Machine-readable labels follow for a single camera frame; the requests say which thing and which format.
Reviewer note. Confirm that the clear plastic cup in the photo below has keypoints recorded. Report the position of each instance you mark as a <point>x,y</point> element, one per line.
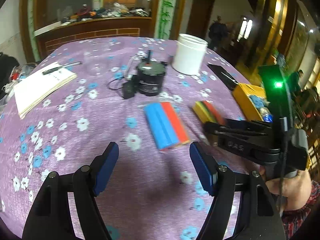
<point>95,65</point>

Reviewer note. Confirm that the yellow rimmed white tray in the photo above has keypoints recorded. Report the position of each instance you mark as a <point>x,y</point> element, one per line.
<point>241,94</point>

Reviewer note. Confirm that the yellow red sponge pack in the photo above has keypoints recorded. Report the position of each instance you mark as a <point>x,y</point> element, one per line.
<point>206,112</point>

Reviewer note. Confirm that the wooden cabinet counter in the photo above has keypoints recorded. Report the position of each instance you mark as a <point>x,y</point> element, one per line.
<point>49,41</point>

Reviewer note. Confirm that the blue red sponge pack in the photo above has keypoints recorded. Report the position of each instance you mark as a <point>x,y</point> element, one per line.
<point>165,125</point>

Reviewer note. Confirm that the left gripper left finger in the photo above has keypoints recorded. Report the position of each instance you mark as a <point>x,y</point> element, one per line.
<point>50,217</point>

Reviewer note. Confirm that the standing person in dark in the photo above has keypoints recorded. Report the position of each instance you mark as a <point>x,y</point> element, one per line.
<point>217,32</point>

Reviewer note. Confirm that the black smartphone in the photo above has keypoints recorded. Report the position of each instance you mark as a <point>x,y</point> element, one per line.
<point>229,81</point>

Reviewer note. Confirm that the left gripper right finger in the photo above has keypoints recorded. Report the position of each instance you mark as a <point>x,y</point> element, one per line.
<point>257,217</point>

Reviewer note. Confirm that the seated person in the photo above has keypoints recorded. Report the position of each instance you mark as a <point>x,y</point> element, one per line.
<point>293,82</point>

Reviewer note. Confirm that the white paper notepad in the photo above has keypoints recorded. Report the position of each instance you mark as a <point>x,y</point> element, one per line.
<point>34,88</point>

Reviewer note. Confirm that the purple floral tablecloth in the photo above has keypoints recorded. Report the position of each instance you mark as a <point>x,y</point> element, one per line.
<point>151,194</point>

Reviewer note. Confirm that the clear plastic bag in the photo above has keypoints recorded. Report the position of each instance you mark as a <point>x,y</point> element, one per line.
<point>15,76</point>

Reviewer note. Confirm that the dark blue towel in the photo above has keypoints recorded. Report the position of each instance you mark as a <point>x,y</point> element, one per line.
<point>257,101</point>

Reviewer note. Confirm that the black round motor device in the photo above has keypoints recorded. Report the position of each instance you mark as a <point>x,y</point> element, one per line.
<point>142,74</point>

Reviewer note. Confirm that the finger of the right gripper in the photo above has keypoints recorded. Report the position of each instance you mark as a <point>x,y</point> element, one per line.
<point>247,125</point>
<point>221,135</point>

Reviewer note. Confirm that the black backpack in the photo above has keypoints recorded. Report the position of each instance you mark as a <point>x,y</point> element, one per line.
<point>7,64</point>

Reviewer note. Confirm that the bamboo painted pillar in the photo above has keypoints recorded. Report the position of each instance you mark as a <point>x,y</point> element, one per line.
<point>164,19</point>

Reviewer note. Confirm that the right hand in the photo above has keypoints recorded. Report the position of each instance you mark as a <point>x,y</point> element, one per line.
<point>297,190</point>

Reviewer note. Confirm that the white plastic jar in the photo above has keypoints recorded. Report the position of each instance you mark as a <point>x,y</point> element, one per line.
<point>189,54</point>

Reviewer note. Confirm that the black pen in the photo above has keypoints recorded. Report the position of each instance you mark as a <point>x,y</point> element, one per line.
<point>60,67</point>

